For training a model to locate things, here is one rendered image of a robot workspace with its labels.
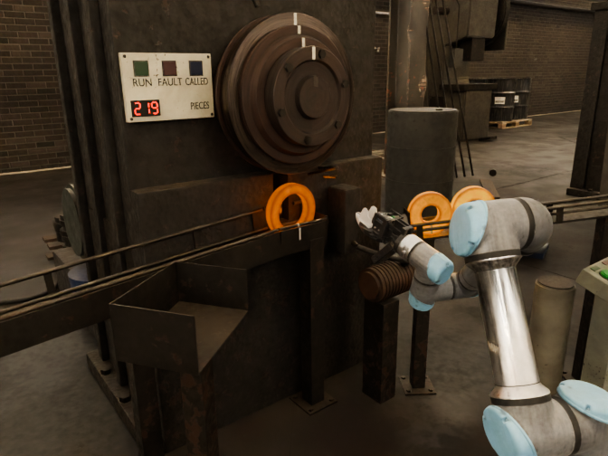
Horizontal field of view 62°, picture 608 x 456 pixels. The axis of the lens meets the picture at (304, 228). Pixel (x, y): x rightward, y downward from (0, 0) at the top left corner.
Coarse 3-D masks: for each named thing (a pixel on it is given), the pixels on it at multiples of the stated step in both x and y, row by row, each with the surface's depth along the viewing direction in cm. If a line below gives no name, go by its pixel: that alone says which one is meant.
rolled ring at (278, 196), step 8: (288, 184) 162; (296, 184) 163; (280, 192) 159; (288, 192) 161; (296, 192) 163; (304, 192) 165; (272, 200) 159; (280, 200) 160; (304, 200) 167; (312, 200) 168; (272, 208) 159; (304, 208) 169; (312, 208) 169; (272, 216) 159; (304, 216) 169; (312, 216) 170; (272, 224) 160; (280, 224) 162
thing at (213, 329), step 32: (160, 288) 125; (192, 288) 131; (224, 288) 128; (128, 320) 106; (160, 320) 104; (192, 320) 101; (224, 320) 124; (128, 352) 109; (160, 352) 106; (192, 352) 104; (192, 384) 122; (192, 416) 126; (192, 448) 129
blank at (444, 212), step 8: (424, 192) 176; (432, 192) 175; (416, 200) 174; (424, 200) 174; (432, 200) 174; (440, 200) 175; (448, 200) 175; (408, 208) 177; (416, 208) 175; (440, 208) 175; (448, 208) 176; (416, 216) 176; (440, 216) 176; (448, 216) 176; (440, 224) 177; (424, 232) 178; (432, 232) 178; (440, 232) 178
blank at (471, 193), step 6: (468, 186) 176; (474, 186) 175; (462, 192) 174; (468, 192) 174; (474, 192) 174; (480, 192) 174; (486, 192) 174; (456, 198) 175; (462, 198) 175; (468, 198) 175; (474, 198) 175; (480, 198) 175; (486, 198) 175; (492, 198) 175; (456, 204) 175
